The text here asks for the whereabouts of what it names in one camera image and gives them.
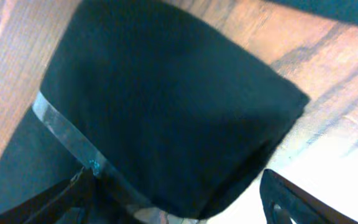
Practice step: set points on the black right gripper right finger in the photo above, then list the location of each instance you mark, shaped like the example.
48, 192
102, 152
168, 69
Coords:
285, 202

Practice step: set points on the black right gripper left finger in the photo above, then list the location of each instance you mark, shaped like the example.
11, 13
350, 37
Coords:
53, 203

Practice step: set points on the black garment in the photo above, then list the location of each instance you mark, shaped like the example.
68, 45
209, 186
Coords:
186, 117

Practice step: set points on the navy garment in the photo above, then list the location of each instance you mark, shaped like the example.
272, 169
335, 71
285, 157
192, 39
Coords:
339, 10

